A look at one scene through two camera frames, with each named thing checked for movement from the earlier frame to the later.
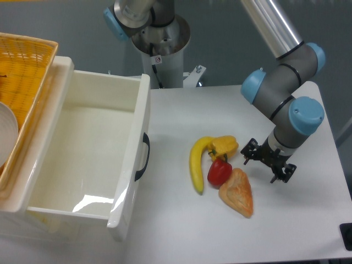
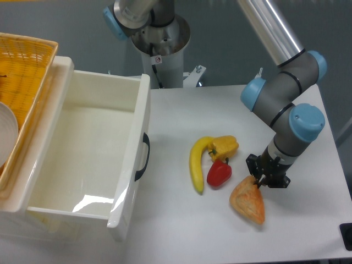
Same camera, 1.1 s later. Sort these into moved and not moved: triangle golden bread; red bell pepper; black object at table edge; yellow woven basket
Moved: triangle golden bread
Not moved: black object at table edge; yellow woven basket; red bell pepper
